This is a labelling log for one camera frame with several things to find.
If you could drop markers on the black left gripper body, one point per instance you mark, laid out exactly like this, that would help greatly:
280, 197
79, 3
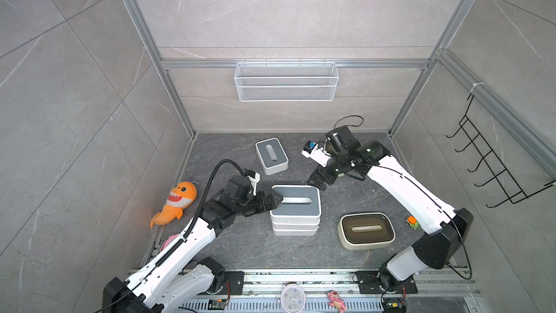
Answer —
256, 204

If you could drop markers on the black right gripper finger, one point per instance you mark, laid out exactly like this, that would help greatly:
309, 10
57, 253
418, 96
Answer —
313, 178
324, 184

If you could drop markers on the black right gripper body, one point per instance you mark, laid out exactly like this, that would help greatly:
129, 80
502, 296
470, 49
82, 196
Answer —
336, 165

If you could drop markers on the grey lid tissue box front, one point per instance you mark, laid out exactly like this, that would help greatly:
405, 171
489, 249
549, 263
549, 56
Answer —
301, 204

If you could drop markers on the grey lid tissue box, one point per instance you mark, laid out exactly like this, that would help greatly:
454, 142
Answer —
301, 204
272, 156

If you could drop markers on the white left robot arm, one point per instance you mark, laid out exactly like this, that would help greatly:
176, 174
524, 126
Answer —
160, 286

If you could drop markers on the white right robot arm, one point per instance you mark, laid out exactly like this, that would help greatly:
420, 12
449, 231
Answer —
444, 227

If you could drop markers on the grey lid tissue box back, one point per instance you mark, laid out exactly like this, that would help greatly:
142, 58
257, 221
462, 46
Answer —
272, 156

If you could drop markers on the brown lid tissue box front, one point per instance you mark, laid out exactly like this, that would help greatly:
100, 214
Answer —
365, 231

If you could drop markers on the orange shark plush toy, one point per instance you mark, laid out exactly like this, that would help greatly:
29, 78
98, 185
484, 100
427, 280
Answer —
180, 197

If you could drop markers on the small orange green toy car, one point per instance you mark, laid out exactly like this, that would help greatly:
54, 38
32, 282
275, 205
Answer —
412, 222

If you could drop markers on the pink alarm clock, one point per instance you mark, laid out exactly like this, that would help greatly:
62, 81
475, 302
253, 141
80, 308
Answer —
168, 242

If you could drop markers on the pink bear figurine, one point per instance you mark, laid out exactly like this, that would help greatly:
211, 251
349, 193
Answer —
336, 302

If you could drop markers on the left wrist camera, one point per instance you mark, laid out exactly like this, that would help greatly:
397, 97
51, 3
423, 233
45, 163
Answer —
254, 179

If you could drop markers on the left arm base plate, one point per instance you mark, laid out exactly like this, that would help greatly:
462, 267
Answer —
227, 282

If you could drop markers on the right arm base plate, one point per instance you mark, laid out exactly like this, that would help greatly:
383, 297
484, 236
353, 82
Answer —
376, 282

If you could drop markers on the white wire mesh basket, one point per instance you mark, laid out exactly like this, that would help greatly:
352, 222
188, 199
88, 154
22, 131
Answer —
286, 81

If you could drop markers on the black wire hook rack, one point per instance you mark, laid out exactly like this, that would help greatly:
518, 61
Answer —
513, 192

